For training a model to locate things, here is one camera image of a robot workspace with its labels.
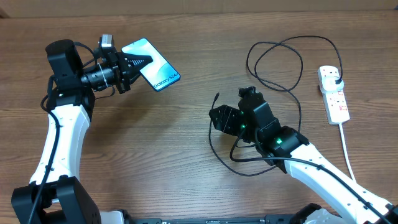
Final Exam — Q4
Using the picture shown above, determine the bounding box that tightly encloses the Samsung Galaxy smartphone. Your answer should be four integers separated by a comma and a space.
121, 38, 181, 91

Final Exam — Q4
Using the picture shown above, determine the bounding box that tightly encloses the black USB charging cable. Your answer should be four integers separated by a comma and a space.
208, 35, 344, 177

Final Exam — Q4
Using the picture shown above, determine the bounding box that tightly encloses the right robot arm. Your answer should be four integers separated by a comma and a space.
209, 86, 397, 223

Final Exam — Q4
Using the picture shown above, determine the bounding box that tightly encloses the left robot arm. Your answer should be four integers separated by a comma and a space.
11, 34, 154, 223

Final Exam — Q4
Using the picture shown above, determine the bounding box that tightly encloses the white charger plug adapter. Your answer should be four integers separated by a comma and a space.
320, 77, 345, 94

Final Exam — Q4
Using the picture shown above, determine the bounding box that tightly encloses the white power strip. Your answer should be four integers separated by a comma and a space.
317, 65, 350, 124

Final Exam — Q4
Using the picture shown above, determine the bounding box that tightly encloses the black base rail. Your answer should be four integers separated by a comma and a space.
129, 214, 294, 224

